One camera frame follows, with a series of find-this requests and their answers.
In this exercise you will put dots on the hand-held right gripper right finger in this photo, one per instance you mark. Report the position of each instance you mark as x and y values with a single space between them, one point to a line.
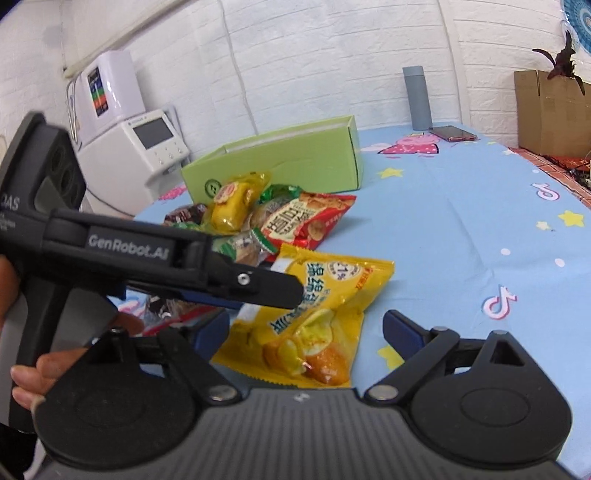
401 330

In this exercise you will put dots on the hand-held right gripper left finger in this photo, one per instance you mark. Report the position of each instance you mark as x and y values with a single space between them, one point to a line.
214 334

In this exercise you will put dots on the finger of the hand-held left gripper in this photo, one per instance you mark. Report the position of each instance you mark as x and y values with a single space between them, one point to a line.
207 297
263 284

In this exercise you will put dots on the clear bread snack packet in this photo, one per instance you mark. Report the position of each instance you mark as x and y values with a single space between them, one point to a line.
254 244

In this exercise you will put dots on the dark clear snack packet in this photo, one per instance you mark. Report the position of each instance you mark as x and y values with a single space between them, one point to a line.
161 311

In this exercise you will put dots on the yellow potato chip bag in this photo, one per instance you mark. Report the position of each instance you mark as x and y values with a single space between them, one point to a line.
332 295

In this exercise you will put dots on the red biscuit packet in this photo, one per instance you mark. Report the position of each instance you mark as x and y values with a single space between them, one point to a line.
314 217

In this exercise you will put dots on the yellow rice cracker packet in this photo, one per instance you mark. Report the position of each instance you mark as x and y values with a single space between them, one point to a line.
240 203

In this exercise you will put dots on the brown snack packet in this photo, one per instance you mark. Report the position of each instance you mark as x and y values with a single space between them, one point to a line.
184 214

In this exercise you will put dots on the green snack packet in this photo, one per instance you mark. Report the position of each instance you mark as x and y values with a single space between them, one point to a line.
277 191

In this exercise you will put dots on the green cardboard box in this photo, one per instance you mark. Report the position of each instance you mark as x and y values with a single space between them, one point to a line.
300 161

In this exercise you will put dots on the person's left hand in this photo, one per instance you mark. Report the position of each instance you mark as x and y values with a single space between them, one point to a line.
51 374

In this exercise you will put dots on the white device with screen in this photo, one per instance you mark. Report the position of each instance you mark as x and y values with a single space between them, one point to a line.
138 152

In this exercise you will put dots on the blue cartoon printed tablecloth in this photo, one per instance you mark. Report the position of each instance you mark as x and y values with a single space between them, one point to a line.
461 221

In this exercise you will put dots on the white water purifier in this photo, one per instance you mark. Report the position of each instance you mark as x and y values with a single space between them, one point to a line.
115 87

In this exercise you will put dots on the smartphone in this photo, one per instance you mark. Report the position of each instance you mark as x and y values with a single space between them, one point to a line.
455 133

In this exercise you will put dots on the red patterned cloth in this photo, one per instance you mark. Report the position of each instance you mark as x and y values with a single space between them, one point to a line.
554 166

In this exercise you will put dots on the grey thermos bottle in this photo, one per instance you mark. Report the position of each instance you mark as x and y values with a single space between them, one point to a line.
418 97

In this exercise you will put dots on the brown cardboard box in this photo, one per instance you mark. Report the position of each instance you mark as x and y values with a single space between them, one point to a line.
549 120

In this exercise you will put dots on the dark purple plant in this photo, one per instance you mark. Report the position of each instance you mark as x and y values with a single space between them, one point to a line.
561 57

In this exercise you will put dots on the white wall pipe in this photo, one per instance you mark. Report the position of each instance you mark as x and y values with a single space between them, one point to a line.
129 34

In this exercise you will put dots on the blue round wall decoration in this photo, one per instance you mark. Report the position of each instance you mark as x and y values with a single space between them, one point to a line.
577 14

